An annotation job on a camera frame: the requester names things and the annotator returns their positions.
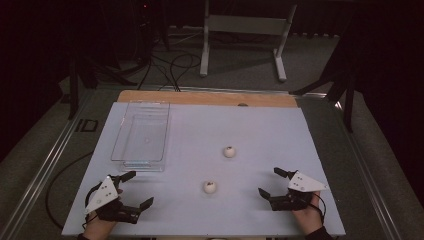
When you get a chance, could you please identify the white metal stand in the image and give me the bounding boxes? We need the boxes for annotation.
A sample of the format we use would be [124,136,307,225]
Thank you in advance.
[199,0,298,83]

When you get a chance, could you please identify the person's right hand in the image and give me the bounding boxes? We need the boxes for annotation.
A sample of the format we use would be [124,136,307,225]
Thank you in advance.
[292,191,324,236]

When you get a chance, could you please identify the aluminium floor rail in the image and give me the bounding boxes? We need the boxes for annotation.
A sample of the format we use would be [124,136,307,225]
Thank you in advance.
[331,99,403,240]
[0,88,98,240]

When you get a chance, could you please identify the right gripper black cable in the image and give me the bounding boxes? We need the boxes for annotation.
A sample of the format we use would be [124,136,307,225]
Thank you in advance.
[312,192,327,225]

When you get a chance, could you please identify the dark equipment rack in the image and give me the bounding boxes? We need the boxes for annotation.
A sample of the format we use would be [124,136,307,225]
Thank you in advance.
[131,0,169,66]

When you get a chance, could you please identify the white table mat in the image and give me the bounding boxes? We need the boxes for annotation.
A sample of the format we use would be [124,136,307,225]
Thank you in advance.
[61,101,347,238]

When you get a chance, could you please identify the black floor cable loop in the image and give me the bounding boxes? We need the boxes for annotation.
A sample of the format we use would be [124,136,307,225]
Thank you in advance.
[157,52,203,93]

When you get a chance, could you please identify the clear plastic container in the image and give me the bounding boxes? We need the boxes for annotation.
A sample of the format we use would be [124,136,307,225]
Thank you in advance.
[110,100,171,173]

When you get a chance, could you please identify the thin black floor cable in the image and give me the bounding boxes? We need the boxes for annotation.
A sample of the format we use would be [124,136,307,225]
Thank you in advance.
[45,150,95,231]

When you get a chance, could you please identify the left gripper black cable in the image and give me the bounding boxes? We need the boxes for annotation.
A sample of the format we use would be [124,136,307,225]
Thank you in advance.
[81,182,103,231]

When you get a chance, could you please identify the black stand legs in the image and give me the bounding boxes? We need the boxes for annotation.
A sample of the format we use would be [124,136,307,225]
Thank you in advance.
[67,54,138,121]
[289,31,357,134]

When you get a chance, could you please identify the person's left hand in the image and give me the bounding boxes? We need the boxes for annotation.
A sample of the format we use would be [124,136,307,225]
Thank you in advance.
[82,210,118,239]

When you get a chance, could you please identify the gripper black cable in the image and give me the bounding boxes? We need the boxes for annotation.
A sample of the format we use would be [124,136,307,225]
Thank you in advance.
[81,182,103,231]
[312,192,327,225]

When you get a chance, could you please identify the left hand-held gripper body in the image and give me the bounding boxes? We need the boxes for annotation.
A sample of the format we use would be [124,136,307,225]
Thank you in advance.
[84,174,141,224]

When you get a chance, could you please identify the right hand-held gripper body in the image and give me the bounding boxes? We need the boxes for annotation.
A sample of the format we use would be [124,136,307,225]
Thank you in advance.
[269,170,328,212]

